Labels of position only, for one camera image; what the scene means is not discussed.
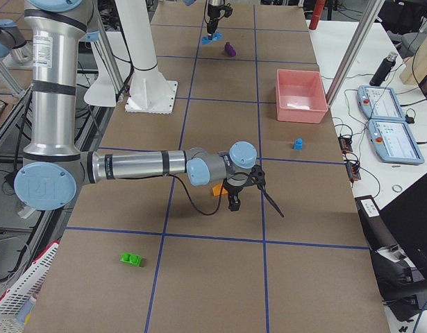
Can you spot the long blue toy block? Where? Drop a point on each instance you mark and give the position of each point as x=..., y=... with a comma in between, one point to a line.
x=207, y=39

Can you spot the orange toy block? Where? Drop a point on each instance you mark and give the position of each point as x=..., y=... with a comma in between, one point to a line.
x=219, y=190

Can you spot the purple toy block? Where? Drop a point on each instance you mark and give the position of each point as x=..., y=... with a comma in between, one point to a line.
x=229, y=50

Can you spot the small blue toy block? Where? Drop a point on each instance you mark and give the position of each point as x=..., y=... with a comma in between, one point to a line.
x=298, y=144

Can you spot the green toy block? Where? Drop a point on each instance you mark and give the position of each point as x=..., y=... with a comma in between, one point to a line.
x=131, y=259

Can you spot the pink plastic box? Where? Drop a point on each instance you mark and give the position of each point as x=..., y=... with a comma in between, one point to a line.
x=300, y=96

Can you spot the red bottle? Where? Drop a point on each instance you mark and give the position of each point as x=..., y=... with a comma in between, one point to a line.
x=316, y=14

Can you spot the lower orange circuit board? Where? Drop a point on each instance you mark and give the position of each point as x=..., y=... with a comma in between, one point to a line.
x=353, y=170

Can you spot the orange circuit board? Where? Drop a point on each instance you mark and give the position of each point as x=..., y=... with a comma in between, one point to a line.
x=353, y=170
x=345, y=143

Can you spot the upper orange circuit board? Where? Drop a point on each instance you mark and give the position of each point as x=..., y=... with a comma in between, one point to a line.
x=345, y=143

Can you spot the lower teach pendant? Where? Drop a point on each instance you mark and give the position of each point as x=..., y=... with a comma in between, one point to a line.
x=393, y=142

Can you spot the teach pendant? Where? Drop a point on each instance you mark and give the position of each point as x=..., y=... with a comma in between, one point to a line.
x=379, y=103
x=393, y=142

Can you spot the upper teach pendant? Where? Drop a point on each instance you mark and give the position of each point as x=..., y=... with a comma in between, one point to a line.
x=379, y=103

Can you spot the black water bottle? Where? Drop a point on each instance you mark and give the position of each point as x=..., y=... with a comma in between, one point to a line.
x=384, y=69

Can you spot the wooden plank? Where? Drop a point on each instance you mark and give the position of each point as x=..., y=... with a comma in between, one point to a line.
x=415, y=57

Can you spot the white red plastic basket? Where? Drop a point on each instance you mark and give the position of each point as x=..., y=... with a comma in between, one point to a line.
x=18, y=301

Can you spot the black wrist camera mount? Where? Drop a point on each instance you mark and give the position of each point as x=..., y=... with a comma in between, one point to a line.
x=257, y=177

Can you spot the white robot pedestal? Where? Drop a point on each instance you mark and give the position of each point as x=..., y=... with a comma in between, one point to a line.
x=126, y=60

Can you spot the aluminium frame post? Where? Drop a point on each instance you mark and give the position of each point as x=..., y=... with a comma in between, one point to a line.
x=359, y=36

